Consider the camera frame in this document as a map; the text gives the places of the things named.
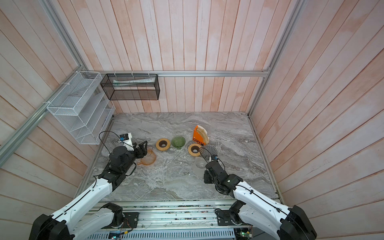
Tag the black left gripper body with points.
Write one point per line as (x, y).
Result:
(137, 152)

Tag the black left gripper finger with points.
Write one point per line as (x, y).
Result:
(143, 146)
(143, 153)

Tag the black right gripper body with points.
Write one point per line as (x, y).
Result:
(208, 178)

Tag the wooden ring dripper stand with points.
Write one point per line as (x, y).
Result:
(163, 144)

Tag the clear glass dripper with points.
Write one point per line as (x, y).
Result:
(208, 153)

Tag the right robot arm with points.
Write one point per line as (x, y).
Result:
(253, 208)

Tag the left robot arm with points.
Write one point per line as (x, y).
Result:
(68, 223)

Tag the green glass dripper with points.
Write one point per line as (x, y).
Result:
(178, 142)

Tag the orange coffee filter box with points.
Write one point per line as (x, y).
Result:
(197, 138)

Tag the brown paper filter stack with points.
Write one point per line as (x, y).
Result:
(203, 133)

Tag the orange glass pitcher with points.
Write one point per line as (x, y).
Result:
(149, 159)

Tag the paper in black basket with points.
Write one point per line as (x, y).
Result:
(134, 83)

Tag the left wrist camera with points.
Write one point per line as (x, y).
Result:
(126, 139)

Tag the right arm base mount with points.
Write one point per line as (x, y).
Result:
(228, 216)

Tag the perforated cable duct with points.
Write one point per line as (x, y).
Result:
(186, 234)

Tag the aluminium rail base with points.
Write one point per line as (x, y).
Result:
(180, 215)

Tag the black wire mesh basket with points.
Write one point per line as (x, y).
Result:
(126, 87)

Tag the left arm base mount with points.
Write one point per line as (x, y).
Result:
(127, 220)

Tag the white wire mesh shelf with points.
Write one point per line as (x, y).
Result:
(82, 109)

